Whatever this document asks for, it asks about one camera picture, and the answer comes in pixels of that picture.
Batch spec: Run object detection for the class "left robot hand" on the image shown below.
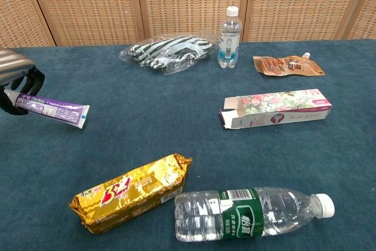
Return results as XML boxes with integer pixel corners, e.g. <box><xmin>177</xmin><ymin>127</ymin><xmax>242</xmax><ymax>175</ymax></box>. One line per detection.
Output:
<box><xmin>0</xmin><ymin>48</ymin><xmax>46</xmax><ymax>116</ymax></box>

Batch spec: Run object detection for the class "purple white toothpaste tube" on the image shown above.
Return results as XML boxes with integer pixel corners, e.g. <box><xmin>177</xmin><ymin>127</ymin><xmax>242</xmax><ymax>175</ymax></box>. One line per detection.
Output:
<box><xmin>3</xmin><ymin>88</ymin><xmax>90</xmax><ymax>129</ymax></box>

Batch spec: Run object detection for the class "floral toothpaste carton box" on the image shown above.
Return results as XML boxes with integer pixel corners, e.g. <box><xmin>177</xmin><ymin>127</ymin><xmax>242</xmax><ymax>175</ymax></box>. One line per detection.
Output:
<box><xmin>218</xmin><ymin>88</ymin><xmax>333</xmax><ymax>130</ymax></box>

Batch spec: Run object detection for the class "blue carpet table cover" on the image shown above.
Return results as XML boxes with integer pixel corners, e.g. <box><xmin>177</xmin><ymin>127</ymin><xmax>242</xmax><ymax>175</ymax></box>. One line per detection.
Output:
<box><xmin>0</xmin><ymin>38</ymin><xmax>376</xmax><ymax>251</ymax></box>

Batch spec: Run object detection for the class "striped cloth in plastic bag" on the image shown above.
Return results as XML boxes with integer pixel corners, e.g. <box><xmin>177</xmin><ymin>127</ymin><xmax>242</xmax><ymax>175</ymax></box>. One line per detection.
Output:
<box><xmin>119</xmin><ymin>29</ymin><xmax>220</xmax><ymax>76</ymax></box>

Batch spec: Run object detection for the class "gold foil biscuit packet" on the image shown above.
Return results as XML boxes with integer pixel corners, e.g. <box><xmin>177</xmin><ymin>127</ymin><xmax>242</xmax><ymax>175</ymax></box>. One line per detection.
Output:
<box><xmin>69</xmin><ymin>153</ymin><xmax>193</xmax><ymax>235</ymax></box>

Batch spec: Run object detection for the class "small blue-label water bottle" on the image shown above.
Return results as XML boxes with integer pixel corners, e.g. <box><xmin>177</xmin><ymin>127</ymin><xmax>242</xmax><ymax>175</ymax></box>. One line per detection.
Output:
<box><xmin>217</xmin><ymin>6</ymin><xmax>243</xmax><ymax>69</ymax></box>

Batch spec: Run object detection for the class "brown spout pouch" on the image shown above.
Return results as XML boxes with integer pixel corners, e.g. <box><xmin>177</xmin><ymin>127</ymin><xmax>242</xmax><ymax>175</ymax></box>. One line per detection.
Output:
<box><xmin>253</xmin><ymin>52</ymin><xmax>326</xmax><ymax>78</ymax></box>

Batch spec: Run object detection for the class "large green-label water bottle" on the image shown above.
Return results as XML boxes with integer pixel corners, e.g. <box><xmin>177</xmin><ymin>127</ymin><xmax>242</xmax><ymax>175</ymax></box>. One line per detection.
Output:
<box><xmin>174</xmin><ymin>186</ymin><xmax>335</xmax><ymax>242</ymax></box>

